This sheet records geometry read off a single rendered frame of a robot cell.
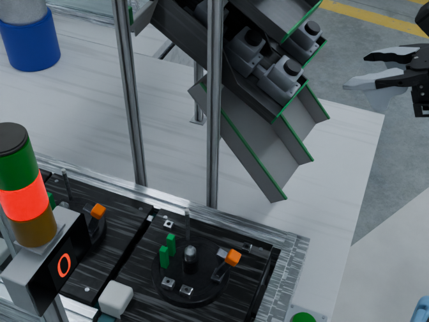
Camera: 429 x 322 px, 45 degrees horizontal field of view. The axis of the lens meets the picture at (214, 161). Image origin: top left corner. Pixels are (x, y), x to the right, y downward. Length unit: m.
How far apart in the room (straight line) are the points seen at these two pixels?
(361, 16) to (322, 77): 0.83
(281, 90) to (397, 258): 0.47
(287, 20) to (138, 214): 0.47
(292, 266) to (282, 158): 0.24
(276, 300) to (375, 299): 0.24
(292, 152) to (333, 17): 2.73
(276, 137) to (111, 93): 0.61
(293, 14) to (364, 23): 2.91
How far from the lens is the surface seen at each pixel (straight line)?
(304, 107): 1.22
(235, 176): 1.26
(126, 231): 1.02
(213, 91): 0.89
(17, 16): 1.59
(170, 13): 0.91
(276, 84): 0.92
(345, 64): 3.30
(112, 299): 0.92
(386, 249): 1.19
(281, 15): 0.86
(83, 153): 1.35
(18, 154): 0.56
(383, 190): 2.54
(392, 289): 1.13
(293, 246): 1.02
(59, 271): 0.70
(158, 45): 1.73
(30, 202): 0.60
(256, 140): 1.05
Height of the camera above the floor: 1.77
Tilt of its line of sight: 44 degrees down
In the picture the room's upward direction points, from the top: 1 degrees clockwise
